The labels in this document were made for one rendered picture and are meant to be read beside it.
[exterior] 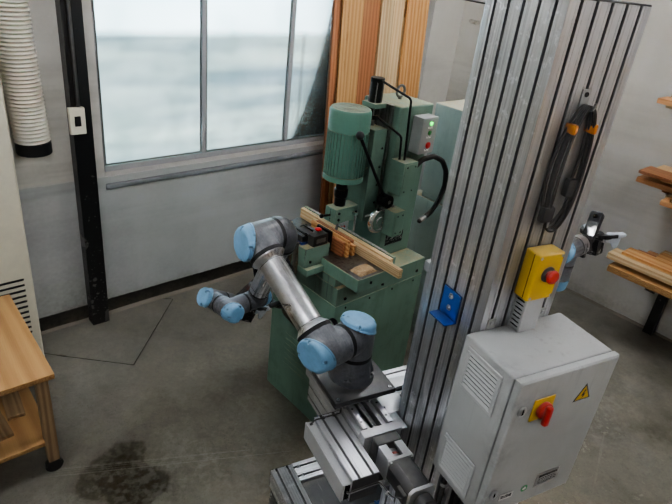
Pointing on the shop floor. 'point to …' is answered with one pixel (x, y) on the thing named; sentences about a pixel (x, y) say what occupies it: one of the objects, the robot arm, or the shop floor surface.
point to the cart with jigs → (21, 350)
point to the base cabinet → (400, 327)
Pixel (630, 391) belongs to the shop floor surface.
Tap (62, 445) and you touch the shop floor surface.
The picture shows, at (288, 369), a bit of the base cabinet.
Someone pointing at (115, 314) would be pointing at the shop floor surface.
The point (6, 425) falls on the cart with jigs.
